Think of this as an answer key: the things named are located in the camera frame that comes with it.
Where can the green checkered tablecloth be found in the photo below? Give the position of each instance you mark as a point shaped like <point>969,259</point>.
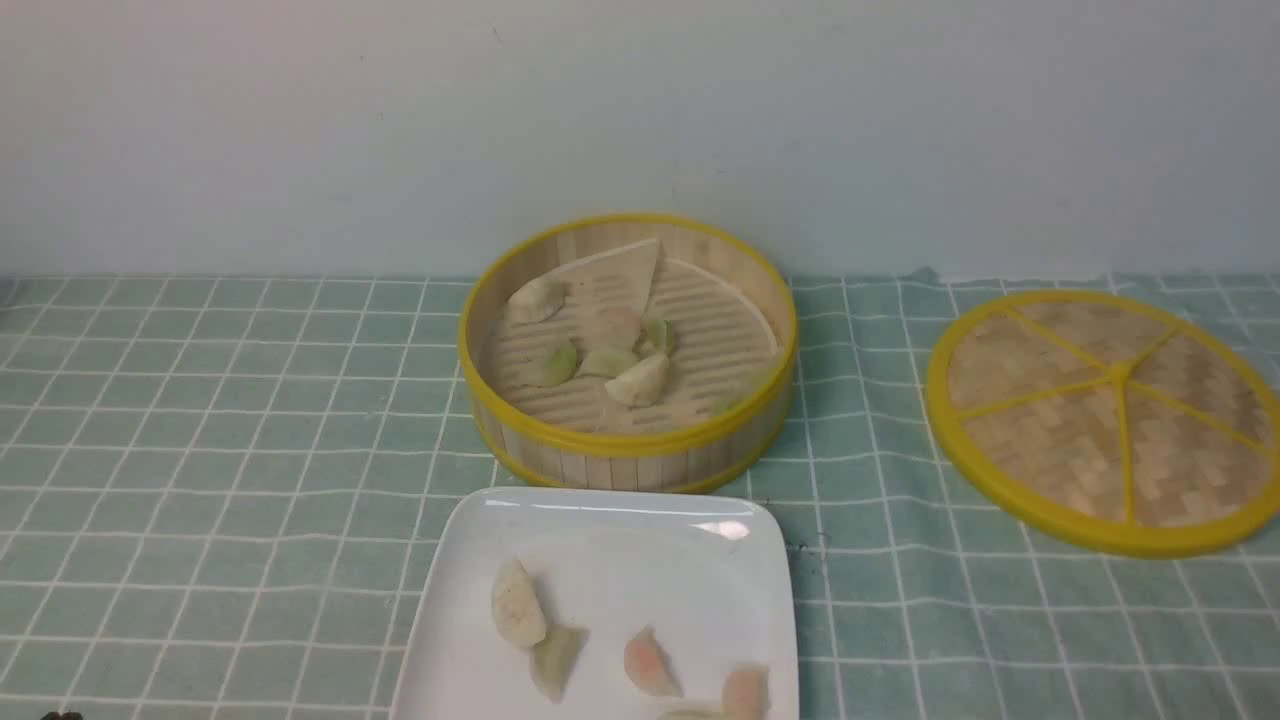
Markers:
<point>222,496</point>

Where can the white dumpling in steamer front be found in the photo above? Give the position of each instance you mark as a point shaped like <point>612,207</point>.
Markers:
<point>642,385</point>

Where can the yellow rimmed bamboo steamer basket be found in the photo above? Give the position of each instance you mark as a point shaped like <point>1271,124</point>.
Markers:
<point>709,426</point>

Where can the yellow rimmed bamboo steamer lid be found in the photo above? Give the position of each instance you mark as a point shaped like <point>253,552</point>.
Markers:
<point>1106,423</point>

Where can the pink dumpling in steamer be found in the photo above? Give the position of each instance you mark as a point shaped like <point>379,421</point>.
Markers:
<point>618,327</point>

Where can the small green dumpling in steamer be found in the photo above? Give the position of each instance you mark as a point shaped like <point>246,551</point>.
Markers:
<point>658,337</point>

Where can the green dumpling on plate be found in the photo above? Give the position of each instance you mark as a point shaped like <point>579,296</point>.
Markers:
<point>552,660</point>

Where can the white dumpling in steamer back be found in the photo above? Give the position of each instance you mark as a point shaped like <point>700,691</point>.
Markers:
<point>537,301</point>

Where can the pink dumpling on plate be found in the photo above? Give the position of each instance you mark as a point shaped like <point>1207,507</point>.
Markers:
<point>647,665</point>

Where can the white square plate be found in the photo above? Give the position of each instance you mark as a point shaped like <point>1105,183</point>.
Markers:
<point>709,573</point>

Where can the pink dumpling at plate edge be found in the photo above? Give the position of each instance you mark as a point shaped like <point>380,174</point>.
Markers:
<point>745,692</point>

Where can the white dumpling on plate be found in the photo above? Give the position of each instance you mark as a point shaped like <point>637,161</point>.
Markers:
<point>516,608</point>

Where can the pale green dumpling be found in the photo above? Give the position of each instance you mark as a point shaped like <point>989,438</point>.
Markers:
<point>557,364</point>

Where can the white steamer liner paper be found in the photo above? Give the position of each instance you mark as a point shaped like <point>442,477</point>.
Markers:
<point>727,309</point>

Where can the white dumpling in steamer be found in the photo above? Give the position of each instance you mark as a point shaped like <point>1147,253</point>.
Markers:
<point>642,385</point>
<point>537,301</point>

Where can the light green dumpling in steamer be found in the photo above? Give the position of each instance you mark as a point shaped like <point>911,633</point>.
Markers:
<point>607,361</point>

